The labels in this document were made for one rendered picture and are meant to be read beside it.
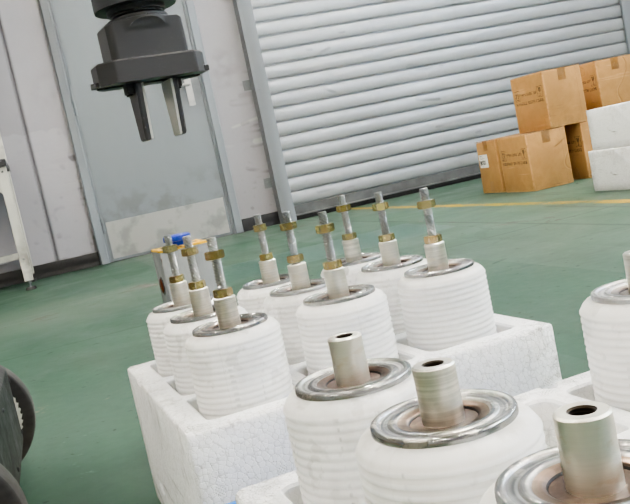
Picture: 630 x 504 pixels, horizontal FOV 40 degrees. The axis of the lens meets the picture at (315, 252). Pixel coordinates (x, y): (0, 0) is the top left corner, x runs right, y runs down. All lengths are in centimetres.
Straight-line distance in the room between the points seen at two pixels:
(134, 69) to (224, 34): 529
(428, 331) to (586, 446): 58
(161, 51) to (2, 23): 516
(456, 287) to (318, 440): 40
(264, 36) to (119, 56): 530
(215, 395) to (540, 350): 33
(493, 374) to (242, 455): 27
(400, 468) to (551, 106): 431
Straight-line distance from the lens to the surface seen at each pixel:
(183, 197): 602
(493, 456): 41
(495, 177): 497
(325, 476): 53
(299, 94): 620
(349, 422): 51
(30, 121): 599
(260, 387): 82
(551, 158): 466
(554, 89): 471
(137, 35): 94
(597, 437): 34
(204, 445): 79
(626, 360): 64
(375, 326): 86
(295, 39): 626
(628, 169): 384
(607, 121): 392
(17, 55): 605
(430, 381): 43
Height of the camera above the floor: 39
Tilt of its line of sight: 6 degrees down
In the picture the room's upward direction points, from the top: 12 degrees counter-clockwise
